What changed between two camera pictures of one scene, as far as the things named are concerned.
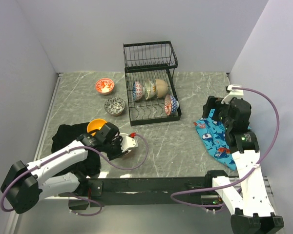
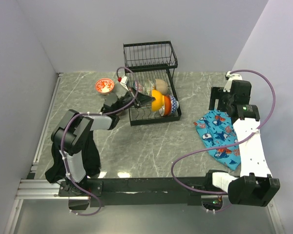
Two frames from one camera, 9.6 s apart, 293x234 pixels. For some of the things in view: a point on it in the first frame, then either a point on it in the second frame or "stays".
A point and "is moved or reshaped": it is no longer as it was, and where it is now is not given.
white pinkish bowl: (127, 142) to (166, 109)
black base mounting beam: (116, 192) stays
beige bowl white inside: (161, 88) stays
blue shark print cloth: (212, 132) stays
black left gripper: (119, 153) to (140, 97)
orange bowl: (95, 124) is moved or reshaped
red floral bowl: (104, 86) stays
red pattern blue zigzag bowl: (171, 105) stays
